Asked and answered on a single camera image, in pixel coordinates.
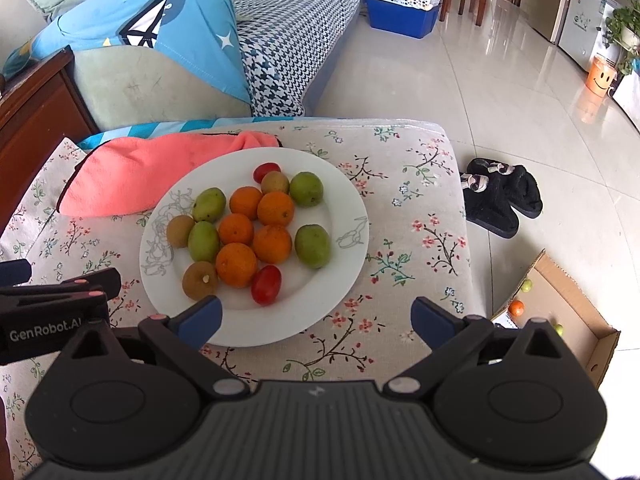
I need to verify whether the black slipper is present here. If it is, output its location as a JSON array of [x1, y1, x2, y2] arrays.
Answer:
[[460, 174, 520, 238], [466, 158, 544, 219]]

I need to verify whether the green jujube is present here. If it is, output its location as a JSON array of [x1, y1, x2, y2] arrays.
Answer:
[[188, 221, 220, 262], [294, 224, 331, 269], [192, 188, 227, 223]]

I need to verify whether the brown kiwi left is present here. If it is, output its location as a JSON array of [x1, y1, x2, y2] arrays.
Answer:
[[182, 261, 218, 301]]

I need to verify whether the green jujube center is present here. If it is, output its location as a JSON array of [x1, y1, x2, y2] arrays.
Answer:
[[294, 224, 331, 269]]

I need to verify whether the blue plastic bin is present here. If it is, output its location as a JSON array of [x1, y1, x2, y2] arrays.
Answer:
[[364, 0, 439, 39]]

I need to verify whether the brown kiwi near cloth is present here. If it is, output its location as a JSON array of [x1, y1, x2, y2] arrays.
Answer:
[[260, 171, 290, 194]]

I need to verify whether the pink fleece cloth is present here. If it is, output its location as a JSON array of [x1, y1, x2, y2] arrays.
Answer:
[[56, 130, 280, 218]]

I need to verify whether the houndstooth sofa cover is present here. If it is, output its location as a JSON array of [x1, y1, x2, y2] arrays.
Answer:
[[232, 0, 362, 117]]

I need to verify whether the red cherry tomato right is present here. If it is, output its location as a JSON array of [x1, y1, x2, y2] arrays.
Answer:
[[253, 162, 281, 184]]

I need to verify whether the potted green plant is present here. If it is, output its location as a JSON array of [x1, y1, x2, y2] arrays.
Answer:
[[603, 0, 639, 76]]

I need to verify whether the orange smiley bucket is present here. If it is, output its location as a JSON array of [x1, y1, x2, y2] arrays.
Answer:
[[586, 55, 617, 98]]

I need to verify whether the red cherry tomato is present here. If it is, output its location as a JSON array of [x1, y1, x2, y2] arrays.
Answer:
[[250, 264, 282, 307], [253, 162, 281, 184]]

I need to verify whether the orange tangerine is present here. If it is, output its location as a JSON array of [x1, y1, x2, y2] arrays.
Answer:
[[215, 243, 258, 288], [252, 226, 292, 264], [218, 214, 254, 246], [229, 186, 262, 221], [257, 191, 295, 226]]

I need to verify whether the brown kiwi with stem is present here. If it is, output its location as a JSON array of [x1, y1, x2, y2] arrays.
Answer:
[[166, 214, 195, 248]]

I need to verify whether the green jujube fruit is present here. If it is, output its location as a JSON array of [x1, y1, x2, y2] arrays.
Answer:
[[288, 171, 324, 208]]

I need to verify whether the green jujube top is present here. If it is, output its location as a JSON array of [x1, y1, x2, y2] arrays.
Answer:
[[192, 188, 227, 223]]

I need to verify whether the red cherry tomato lower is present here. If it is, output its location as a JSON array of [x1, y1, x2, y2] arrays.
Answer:
[[250, 264, 282, 307]]

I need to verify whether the orange tangerine bottom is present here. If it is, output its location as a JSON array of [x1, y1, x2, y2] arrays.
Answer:
[[215, 243, 258, 288]]

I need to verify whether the green sofa cushion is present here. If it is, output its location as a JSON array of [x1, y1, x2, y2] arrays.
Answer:
[[73, 46, 250, 131]]

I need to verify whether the cardboard box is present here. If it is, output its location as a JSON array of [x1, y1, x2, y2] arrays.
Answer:
[[492, 250, 620, 387]]

